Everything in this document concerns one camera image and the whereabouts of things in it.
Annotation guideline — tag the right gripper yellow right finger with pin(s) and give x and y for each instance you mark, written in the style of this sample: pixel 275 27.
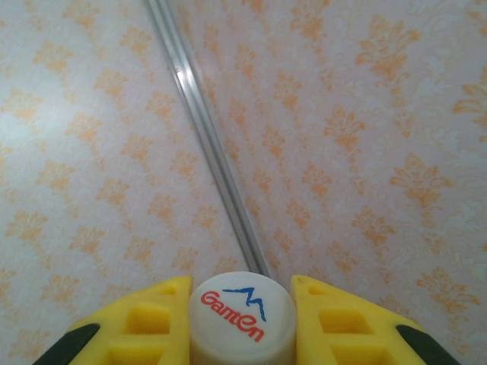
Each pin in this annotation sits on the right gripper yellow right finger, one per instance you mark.
pixel 380 342

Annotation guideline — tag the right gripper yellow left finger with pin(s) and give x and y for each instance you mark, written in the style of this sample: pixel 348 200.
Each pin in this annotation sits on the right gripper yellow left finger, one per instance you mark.
pixel 114 342

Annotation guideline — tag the clear white-capped water bottle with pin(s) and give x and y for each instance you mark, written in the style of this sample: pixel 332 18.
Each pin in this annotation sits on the clear white-capped water bottle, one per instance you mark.
pixel 239 311

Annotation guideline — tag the aluminium frame corner post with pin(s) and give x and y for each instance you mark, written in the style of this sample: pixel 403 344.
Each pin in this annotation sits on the aluminium frame corner post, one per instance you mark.
pixel 199 110

